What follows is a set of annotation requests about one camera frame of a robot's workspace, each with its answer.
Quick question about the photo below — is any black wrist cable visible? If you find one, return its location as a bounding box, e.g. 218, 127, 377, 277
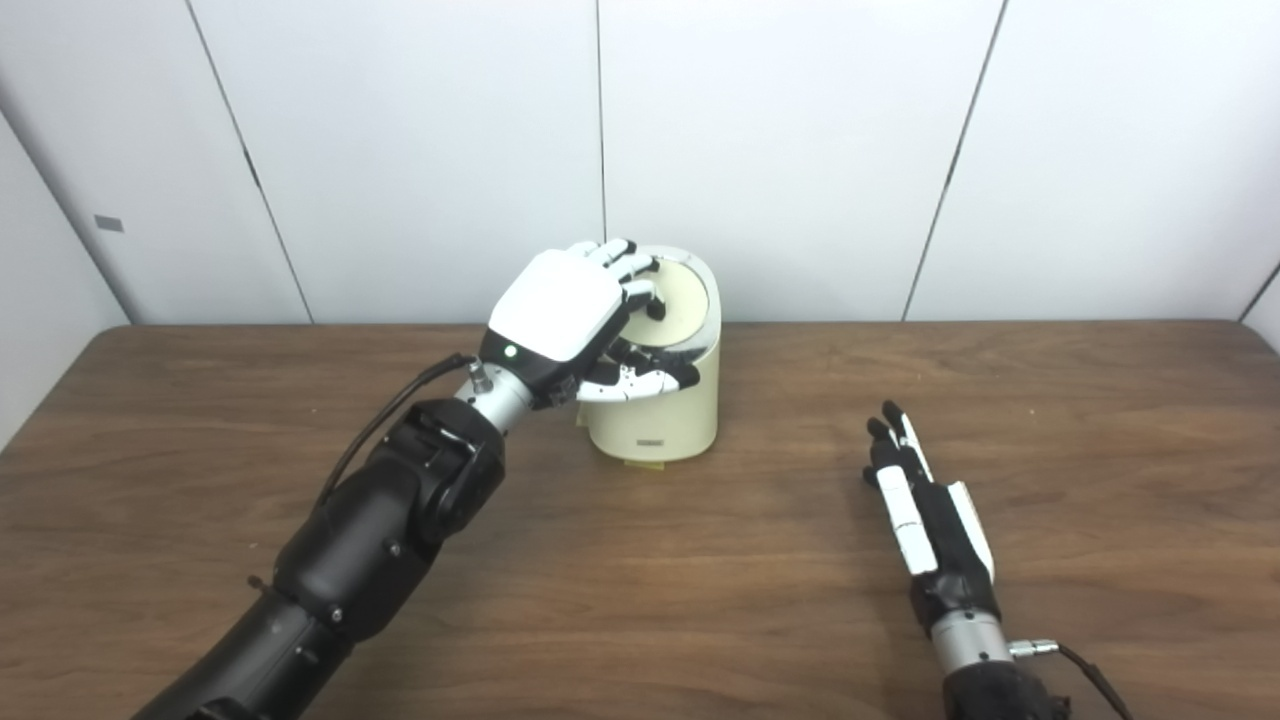
318, 352, 479, 506
1010, 640, 1136, 720

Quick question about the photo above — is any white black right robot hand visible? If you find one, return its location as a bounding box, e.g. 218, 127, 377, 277
865, 400, 1001, 633

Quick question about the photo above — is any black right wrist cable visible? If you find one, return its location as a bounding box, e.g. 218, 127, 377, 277
1010, 640, 1136, 720

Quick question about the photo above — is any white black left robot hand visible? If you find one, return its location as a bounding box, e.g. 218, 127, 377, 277
478, 238, 701, 409

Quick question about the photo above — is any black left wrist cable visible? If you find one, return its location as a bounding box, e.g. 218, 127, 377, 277
318, 352, 479, 506

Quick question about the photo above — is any cream-colored bin body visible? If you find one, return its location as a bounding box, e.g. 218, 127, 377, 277
585, 245, 723, 465

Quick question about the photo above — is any cream round bin lid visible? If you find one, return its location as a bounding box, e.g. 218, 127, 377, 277
625, 258, 711, 349

